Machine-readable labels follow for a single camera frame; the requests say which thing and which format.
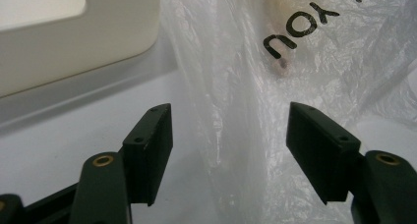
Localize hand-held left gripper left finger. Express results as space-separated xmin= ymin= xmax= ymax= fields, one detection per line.
xmin=121 ymin=102 xmax=174 ymax=207

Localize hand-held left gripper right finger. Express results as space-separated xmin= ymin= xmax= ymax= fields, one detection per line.
xmin=285 ymin=101 xmax=362 ymax=205

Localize clear plastic bag smiley print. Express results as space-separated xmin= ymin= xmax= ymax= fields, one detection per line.
xmin=159 ymin=0 xmax=417 ymax=224

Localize white plastic bin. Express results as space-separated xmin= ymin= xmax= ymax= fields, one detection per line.
xmin=0 ymin=0 xmax=162 ymax=99

